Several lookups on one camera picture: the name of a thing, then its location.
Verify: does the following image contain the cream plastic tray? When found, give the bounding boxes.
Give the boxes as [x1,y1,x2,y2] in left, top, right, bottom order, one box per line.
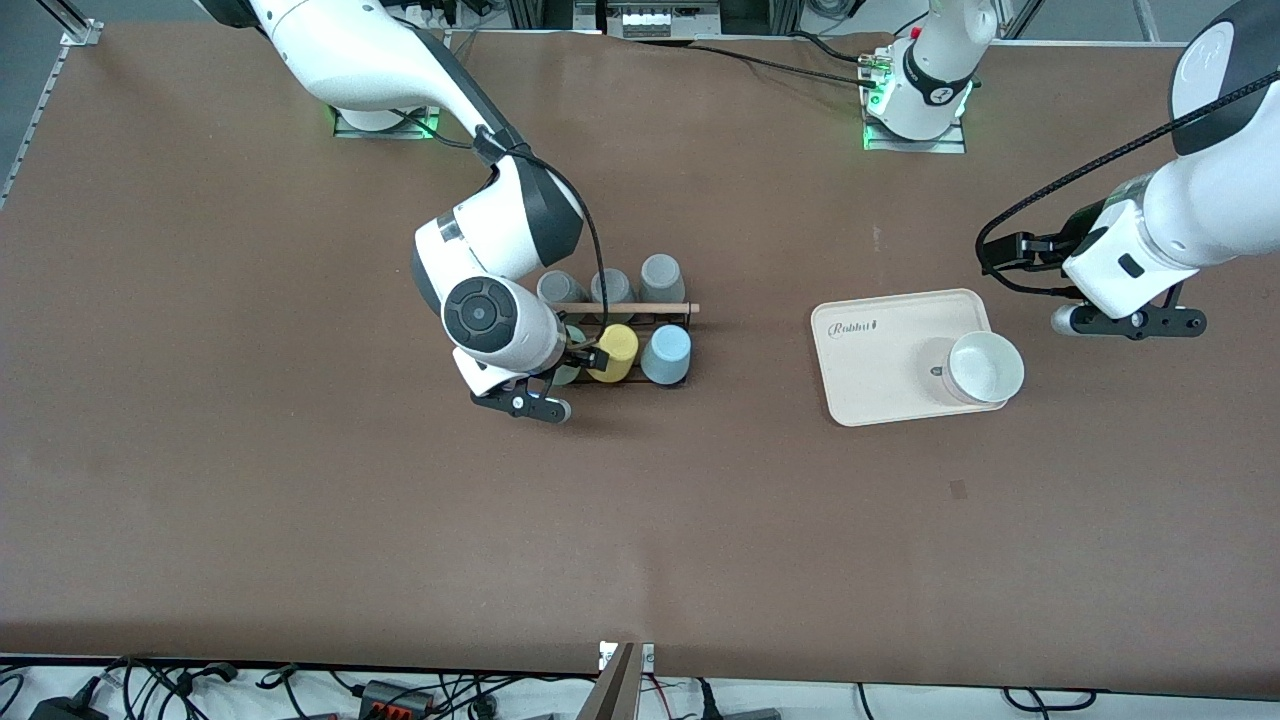
[810,288,1012,429]

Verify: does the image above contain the light blue plastic cup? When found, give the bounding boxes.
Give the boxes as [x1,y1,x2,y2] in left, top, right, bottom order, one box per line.
[640,324,694,388]

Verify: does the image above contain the aluminium table edge rail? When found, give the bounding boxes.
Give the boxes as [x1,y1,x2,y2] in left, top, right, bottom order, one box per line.
[0,18,104,213]

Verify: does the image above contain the white bowl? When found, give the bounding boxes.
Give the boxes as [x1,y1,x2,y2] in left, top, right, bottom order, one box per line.
[916,331,1027,408]

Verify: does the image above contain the black connector block orange tabs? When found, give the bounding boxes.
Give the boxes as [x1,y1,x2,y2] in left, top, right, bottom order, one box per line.
[359,679,439,718]

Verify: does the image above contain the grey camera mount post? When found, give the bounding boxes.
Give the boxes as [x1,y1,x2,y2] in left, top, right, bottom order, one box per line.
[577,642,643,720]

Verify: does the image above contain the black wire cup rack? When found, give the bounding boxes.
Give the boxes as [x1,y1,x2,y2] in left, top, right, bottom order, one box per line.
[540,298,701,389]

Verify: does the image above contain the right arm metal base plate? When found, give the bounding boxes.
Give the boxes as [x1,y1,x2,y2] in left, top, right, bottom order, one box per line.
[332,30,449,140]

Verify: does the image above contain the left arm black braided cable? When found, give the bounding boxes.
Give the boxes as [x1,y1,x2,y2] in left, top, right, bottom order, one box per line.
[974,72,1280,302]

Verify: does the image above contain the black cable on table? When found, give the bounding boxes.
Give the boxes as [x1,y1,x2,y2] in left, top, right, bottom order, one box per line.
[640,35,887,91]

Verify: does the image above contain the pale green plastic cup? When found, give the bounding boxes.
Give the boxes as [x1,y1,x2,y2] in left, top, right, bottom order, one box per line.
[553,324,589,387]

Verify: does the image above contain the grey plastic cup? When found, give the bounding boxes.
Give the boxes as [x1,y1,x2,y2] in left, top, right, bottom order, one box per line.
[638,253,688,305]
[537,270,589,306]
[590,267,637,327]

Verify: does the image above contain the white power strip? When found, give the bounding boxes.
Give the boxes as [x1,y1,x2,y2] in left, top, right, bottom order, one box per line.
[607,0,723,40]

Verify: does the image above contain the black power adapter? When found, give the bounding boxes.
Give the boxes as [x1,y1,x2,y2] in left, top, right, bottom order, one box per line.
[28,694,108,720]

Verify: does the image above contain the brown table cover sheet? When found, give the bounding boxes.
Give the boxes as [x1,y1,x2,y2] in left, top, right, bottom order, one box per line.
[0,22,1280,699]

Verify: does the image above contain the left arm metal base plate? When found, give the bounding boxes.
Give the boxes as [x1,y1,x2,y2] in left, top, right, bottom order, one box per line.
[862,55,969,155]

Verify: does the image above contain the yellow plastic cup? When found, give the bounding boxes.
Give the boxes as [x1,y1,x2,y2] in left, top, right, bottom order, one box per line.
[587,323,641,385]

